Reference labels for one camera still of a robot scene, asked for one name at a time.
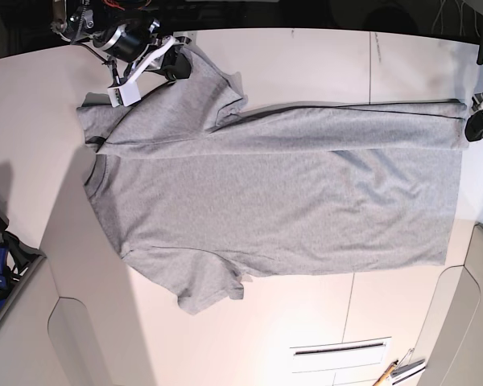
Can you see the white cable slot cover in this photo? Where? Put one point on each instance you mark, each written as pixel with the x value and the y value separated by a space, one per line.
pixel 339 356

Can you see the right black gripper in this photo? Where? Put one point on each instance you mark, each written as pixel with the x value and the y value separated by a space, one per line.
pixel 134 46

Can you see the yellow pencil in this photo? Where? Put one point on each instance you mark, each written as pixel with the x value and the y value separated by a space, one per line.
pixel 386 373

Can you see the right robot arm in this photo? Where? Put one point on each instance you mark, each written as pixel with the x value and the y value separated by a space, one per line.
pixel 76 22

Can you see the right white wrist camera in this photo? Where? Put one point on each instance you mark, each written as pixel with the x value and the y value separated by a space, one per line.
pixel 126 94

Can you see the grey T-shirt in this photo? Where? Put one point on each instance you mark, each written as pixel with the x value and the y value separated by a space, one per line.
pixel 194 196

